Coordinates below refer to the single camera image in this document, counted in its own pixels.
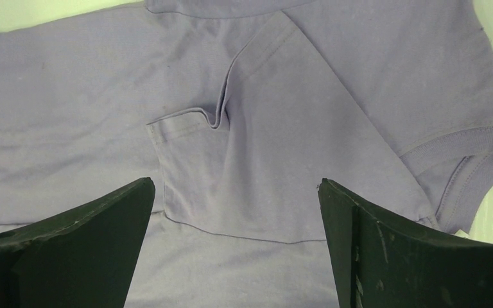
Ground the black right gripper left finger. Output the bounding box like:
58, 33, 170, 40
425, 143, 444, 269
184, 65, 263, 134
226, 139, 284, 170
0, 178, 155, 307

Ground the purple t shirt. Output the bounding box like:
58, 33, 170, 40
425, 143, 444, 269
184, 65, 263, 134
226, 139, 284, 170
0, 1, 493, 307

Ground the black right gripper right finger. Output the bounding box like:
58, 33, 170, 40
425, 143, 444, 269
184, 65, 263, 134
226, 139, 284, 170
318, 179, 493, 307

